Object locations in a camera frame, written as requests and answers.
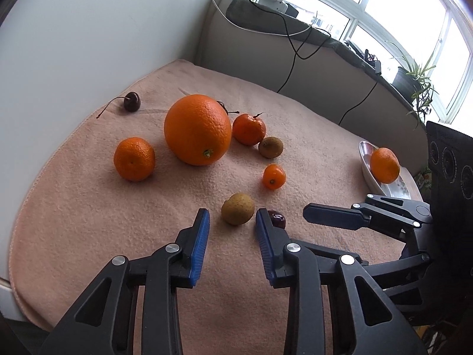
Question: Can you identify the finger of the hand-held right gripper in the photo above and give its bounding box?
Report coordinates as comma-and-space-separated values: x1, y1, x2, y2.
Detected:
364, 253, 431, 299
302, 193, 433, 243

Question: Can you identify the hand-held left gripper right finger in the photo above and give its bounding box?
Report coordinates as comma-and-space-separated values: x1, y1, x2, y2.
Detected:
255, 208, 422, 355

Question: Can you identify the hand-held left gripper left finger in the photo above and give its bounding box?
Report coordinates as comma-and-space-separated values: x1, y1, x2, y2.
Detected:
44, 208, 211, 355

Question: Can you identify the dark red jujube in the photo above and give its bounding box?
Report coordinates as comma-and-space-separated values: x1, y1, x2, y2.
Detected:
268, 210, 287, 229

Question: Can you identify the small brown round fruit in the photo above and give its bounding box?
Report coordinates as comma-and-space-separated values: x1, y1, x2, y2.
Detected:
221, 192, 255, 226
258, 137, 284, 158

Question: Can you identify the white floral bowl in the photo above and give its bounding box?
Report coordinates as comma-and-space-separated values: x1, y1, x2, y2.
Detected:
358, 141, 412, 198

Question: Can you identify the small orange kumquat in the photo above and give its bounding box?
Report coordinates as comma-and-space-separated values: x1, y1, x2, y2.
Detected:
263, 164, 286, 190

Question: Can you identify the stemless mandarin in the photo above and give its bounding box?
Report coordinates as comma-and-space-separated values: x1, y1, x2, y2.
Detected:
370, 147, 400, 184
113, 137, 156, 182

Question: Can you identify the large smooth orange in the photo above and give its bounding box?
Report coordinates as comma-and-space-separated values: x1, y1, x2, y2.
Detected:
164, 94, 233, 166

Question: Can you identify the mandarin with stem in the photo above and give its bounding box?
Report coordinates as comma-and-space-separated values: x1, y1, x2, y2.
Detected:
231, 112, 267, 146

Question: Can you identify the dark cherry with stem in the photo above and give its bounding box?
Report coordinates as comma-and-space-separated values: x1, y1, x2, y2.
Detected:
96, 92, 142, 120
216, 101, 240, 116

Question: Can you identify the pink fleece blanket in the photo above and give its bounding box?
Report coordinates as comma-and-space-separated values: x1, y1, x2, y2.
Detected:
8, 58, 425, 355

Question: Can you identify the potted spider plant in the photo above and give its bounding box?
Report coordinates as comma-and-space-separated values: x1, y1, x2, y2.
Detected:
386, 41, 440, 126

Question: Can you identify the black power adapter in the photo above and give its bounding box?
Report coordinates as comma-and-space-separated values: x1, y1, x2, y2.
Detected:
364, 49, 383, 75

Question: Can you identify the black cable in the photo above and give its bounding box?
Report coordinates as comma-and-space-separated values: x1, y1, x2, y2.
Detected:
236, 0, 333, 95
338, 68, 381, 126

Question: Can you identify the white window frame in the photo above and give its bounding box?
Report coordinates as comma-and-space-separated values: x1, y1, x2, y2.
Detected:
222, 0, 473, 126

